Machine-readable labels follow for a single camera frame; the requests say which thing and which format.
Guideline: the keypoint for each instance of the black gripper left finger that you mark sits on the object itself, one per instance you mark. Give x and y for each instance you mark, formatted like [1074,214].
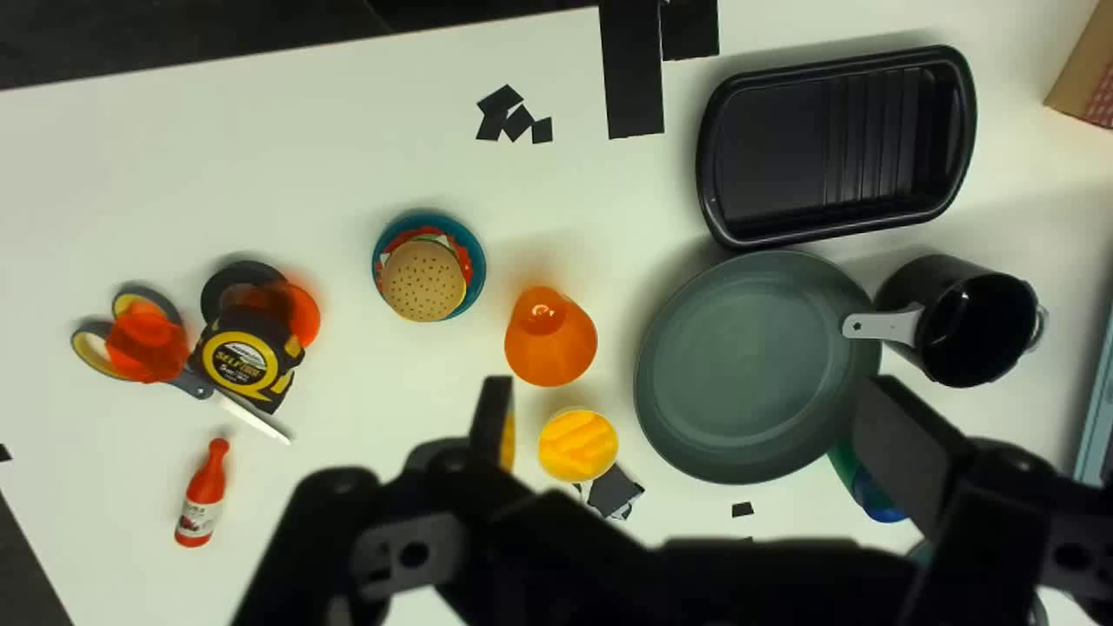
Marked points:
[491,427]

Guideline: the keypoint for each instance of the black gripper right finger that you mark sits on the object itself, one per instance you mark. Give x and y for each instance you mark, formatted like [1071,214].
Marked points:
[915,453]

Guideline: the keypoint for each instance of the yellow toy pasta piece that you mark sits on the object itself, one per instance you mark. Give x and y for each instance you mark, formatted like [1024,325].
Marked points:
[580,438]

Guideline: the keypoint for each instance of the small teal toy plate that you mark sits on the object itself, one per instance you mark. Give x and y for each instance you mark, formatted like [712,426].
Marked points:
[476,260]

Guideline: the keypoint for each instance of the dark grey round plate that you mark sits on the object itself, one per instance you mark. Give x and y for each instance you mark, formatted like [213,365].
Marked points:
[744,371]

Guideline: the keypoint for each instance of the blue plastic cup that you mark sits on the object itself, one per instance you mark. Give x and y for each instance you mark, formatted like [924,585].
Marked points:
[885,504]

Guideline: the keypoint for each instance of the green plastic cup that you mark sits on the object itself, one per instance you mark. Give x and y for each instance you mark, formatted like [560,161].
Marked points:
[839,463]

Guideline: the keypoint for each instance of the orange plastic cup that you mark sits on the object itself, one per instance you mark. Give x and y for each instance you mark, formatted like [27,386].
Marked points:
[549,343]

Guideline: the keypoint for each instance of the toy hamburger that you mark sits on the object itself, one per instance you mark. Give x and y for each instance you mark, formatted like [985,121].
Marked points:
[421,280]

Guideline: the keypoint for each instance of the small black tape piece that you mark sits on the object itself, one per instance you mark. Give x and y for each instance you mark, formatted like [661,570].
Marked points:
[744,507]
[544,131]
[509,126]
[498,98]

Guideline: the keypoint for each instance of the light blue toaster oven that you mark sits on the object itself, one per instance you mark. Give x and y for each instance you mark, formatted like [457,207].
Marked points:
[1102,418]

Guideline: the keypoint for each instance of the yellow black tape measure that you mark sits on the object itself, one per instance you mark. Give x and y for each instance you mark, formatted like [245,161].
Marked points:
[240,361]

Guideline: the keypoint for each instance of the red toy ketchup bottle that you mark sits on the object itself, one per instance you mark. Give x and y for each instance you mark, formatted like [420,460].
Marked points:
[203,504]

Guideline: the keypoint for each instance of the black ribbed grill tray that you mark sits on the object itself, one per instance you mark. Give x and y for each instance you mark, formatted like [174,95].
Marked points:
[836,149]

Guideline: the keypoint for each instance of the black tape strip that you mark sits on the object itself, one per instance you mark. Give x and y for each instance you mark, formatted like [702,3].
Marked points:
[691,24]
[631,72]

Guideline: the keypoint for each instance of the red checkered fruit basket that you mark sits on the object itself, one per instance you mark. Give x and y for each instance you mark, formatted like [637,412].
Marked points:
[1088,63]

